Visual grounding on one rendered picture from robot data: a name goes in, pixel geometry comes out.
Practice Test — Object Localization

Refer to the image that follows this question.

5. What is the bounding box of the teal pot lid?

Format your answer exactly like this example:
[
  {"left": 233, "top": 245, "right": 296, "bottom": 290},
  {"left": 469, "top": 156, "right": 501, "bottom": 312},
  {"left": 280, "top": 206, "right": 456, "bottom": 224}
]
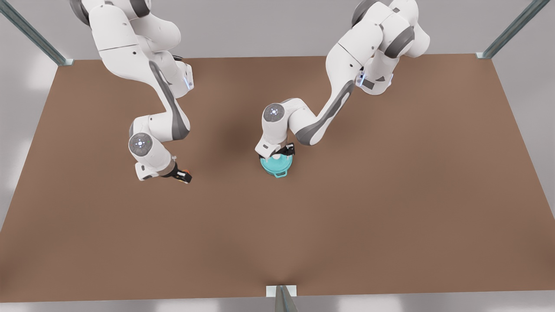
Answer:
[{"left": 261, "top": 153, "right": 293, "bottom": 170}]

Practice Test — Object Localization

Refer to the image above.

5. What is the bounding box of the teal cooking pot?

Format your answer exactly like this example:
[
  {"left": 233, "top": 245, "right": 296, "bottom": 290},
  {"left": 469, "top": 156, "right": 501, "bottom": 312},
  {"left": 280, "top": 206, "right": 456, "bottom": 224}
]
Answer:
[{"left": 259, "top": 157, "right": 294, "bottom": 179}]

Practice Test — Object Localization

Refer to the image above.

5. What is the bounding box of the silver frame post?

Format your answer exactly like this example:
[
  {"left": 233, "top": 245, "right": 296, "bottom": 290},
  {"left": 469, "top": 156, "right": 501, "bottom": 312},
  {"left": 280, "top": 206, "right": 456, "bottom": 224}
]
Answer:
[
  {"left": 0, "top": 0, "right": 74, "bottom": 67},
  {"left": 266, "top": 285, "right": 298, "bottom": 312},
  {"left": 476, "top": 0, "right": 551, "bottom": 59}
]

